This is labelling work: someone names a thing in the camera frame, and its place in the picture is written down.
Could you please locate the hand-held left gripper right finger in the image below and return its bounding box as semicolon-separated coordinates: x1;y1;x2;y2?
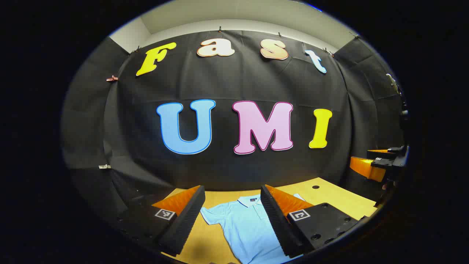
260;184;367;259

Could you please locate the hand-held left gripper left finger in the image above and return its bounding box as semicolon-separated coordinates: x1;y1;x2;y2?
117;185;206;257

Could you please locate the light blue T-shirt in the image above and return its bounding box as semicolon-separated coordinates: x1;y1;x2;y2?
200;194;307;264

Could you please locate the black backdrop cloth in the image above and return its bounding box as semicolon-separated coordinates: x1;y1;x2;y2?
60;30;408;220

